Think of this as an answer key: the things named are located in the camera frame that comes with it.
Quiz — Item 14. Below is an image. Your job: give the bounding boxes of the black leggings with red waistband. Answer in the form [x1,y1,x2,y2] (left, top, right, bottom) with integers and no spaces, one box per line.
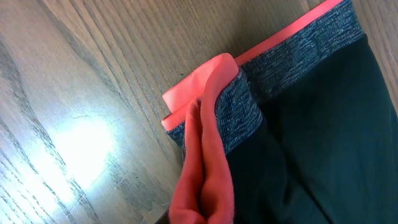
[159,1,397,223]

